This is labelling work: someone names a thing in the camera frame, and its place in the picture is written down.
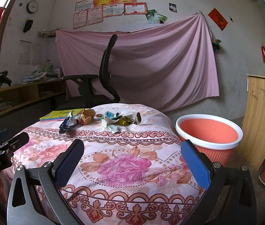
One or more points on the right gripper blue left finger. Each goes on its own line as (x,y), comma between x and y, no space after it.
(24,205)

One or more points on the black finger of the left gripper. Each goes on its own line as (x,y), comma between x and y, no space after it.
(17,142)

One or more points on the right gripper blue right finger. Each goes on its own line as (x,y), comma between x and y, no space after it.
(239,206)

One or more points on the dark blue snack wrapper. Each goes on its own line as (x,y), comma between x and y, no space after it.
(69,122)

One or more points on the brown wrapper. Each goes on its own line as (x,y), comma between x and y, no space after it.
(86,116)

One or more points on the yellow small trash piece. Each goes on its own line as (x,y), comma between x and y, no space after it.
(122,122)

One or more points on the wooden low shelf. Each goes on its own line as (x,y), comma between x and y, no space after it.
(22,95)

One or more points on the yellow book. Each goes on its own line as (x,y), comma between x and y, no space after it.
(59,115)

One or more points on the orange white plastic basin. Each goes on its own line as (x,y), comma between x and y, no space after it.
(214,136)

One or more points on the black office chair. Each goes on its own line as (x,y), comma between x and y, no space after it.
(87,98)

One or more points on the floral pink quilt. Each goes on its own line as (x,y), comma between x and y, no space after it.
(134,176)

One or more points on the pink hanging sheet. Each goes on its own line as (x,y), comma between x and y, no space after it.
(165,67)

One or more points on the round wall clock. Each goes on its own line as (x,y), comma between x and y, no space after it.
(32,7)

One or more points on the certificates on wall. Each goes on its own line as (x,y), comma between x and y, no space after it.
(89,12)

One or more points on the red paper wall square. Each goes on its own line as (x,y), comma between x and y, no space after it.
(218,19)

